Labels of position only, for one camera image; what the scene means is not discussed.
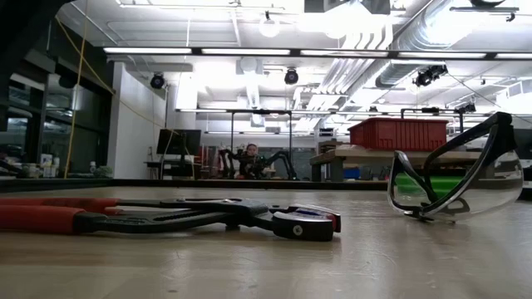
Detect wooden workbench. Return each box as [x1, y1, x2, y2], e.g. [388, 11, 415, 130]
[309, 144, 483, 183]

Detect person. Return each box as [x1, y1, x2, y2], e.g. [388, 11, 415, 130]
[243, 142, 267, 180]

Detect black ceiling camera cluster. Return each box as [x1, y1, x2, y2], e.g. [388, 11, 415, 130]
[413, 64, 449, 88]

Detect LED light bar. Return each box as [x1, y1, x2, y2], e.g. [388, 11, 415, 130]
[102, 47, 532, 60]

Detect black table frame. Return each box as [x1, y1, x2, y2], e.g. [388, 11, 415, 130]
[0, 177, 390, 193]

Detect black computer monitor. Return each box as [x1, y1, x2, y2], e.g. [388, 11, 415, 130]
[156, 129, 203, 157]

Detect green plastic bin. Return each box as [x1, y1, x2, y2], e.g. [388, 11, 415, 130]
[394, 174, 463, 199]

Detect clear safety glasses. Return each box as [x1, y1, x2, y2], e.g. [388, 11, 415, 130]
[387, 111, 524, 223]

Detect yellow cable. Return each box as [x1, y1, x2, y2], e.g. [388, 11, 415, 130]
[56, 0, 175, 179]

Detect red storage bin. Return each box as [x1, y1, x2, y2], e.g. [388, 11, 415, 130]
[347, 117, 449, 153]

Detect red-handled black pliers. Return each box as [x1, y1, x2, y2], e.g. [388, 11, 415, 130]
[0, 197, 342, 243]

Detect black background rig frame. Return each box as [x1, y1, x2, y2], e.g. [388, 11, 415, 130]
[226, 109, 294, 180]

